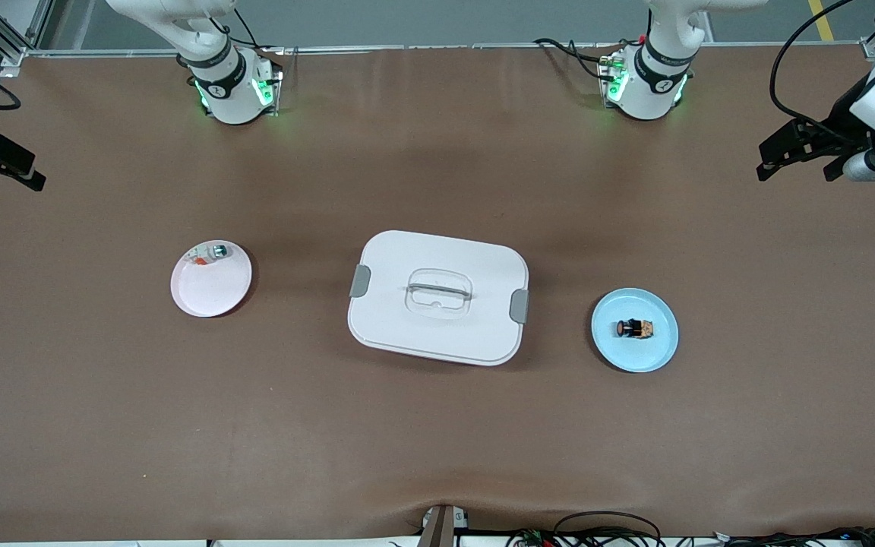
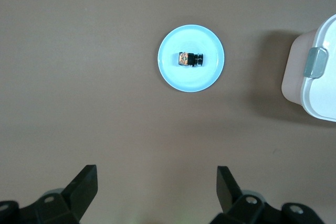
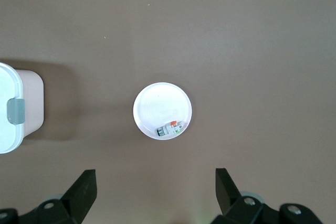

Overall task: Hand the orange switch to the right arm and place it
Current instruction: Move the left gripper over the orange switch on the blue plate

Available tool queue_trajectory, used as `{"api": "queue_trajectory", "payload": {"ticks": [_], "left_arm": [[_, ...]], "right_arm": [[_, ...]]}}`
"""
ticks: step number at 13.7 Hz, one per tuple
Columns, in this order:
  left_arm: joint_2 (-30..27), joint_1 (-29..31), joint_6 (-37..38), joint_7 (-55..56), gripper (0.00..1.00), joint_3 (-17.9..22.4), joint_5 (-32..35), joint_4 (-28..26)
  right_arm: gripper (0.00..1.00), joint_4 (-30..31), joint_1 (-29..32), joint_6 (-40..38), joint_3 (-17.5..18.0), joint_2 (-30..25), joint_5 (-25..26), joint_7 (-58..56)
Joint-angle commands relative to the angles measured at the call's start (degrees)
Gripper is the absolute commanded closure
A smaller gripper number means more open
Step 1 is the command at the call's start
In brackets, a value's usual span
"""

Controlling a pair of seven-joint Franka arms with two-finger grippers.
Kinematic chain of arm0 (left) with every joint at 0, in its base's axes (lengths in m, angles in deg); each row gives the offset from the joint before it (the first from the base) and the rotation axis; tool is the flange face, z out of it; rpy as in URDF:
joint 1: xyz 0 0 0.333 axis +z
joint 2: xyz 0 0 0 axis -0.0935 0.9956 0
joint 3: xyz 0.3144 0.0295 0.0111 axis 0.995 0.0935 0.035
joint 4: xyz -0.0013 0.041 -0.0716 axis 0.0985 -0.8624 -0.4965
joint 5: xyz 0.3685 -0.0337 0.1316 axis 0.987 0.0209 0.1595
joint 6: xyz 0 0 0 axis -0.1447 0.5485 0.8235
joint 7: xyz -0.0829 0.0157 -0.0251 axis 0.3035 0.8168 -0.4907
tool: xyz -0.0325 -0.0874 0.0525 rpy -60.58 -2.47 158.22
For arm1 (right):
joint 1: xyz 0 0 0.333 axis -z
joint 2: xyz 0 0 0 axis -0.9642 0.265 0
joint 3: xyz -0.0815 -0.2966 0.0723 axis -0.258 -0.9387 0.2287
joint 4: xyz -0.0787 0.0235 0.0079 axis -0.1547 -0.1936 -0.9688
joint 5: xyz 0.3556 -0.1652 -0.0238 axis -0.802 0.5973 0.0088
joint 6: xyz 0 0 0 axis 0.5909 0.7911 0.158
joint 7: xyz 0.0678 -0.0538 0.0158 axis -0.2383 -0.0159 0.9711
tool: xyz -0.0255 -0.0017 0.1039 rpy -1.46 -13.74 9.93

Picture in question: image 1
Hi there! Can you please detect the black looped cable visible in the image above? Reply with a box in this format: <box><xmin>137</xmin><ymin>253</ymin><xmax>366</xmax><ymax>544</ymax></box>
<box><xmin>553</xmin><ymin>511</ymin><xmax>663</xmax><ymax>547</ymax></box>

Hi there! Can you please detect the pink round plate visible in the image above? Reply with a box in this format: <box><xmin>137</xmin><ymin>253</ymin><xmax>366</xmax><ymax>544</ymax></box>
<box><xmin>170</xmin><ymin>240</ymin><xmax>254</xmax><ymax>318</ymax></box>

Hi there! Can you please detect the camera mount post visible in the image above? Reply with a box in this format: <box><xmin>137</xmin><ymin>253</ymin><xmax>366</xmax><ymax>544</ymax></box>
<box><xmin>416</xmin><ymin>504</ymin><xmax>470</xmax><ymax>547</ymax></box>

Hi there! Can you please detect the black cable bundle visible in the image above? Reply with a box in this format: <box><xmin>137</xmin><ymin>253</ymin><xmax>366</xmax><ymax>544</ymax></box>
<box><xmin>506</xmin><ymin>526</ymin><xmax>875</xmax><ymax>547</ymax></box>

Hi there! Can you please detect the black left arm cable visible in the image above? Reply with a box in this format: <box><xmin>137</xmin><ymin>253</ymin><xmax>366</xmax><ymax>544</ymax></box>
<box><xmin>769</xmin><ymin>0</ymin><xmax>860</xmax><ymax>145</ymax></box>

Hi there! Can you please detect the black base cable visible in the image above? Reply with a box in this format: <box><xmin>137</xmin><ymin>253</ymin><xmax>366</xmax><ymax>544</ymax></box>
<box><xmin>232</xmin><ymin>8</ymin><xmax>286</xmax><ymax>55</ymax></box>
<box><xmin>532</xmin><ymin>36</ymin><xmax>640</xmax><ymax>81</ymax></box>

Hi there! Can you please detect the black right base cable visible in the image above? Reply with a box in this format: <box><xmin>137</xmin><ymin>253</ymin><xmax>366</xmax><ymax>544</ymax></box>
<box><xmin>232</xmin><ymin>8</ymin><xmax>286</xmax><ymax>55</ymax></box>

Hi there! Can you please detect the white lidded storage box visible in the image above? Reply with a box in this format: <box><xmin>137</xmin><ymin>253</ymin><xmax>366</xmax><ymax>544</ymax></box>
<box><xmin>347</xmin><ymin>229</ymin><xmax>530</xmax><ymax>368</ymax></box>

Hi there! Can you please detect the brown table mat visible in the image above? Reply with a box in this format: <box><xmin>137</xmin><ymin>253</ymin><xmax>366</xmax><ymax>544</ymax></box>
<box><xmin>0</xmin><ymin>44</ymin><xmax>875</xmax><ymax>542</ymax></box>

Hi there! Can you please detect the light blue round plate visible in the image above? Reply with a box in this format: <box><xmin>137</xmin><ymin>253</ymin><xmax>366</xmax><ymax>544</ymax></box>
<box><xmin>590</xmin><ymin>287</ymin><xmax>680</xmax><ymax>374</ymax></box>

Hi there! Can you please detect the black left base cable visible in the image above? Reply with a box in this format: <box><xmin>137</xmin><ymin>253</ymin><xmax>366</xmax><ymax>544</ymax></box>
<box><xmin>532</xmin><ymin>36</ymin><xmax>640</xmax><ymax>81</ymax></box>

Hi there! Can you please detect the white switch with green button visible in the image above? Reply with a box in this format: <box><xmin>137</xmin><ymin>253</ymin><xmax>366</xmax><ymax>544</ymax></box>
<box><xmin>185</xmin><ymin>242</ymin><xmax>233</xmax><ymax>267</ymax></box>

